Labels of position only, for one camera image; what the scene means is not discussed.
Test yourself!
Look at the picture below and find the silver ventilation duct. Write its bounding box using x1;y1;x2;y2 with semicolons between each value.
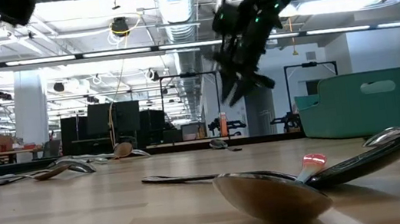
152;0;212;127

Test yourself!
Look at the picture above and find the dark steel spoon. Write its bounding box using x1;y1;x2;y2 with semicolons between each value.
54;154;98;179
0;163;74;189
138;124;400;213

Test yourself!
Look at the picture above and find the grey door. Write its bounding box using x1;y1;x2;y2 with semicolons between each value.
242;84;279;138

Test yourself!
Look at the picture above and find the wooden desk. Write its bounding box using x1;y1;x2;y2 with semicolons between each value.
0;145;47;166

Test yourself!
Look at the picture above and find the black cabinet row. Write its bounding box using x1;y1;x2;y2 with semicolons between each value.
56;92;185;159

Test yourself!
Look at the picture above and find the orange bottle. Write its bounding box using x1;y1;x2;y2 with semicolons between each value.
217;111;230;138

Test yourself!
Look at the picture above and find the LED light bar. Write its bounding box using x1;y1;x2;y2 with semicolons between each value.
0;8;400;81

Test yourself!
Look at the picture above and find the black frame stand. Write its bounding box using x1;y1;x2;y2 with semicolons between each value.
157;69;225;133
282;58;345;132

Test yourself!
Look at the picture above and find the grey chair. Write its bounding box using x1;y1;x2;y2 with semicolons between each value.
40;139;64;160

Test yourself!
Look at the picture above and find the teal plastic bin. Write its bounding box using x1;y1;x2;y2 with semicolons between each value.
291;67;400;146

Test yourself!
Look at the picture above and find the white column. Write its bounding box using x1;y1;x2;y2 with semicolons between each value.
8;68;55;164

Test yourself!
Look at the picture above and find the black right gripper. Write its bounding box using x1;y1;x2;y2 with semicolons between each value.
203;0;278;110

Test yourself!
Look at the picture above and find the black ceiling device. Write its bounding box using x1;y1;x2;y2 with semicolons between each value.
110;15;132;38

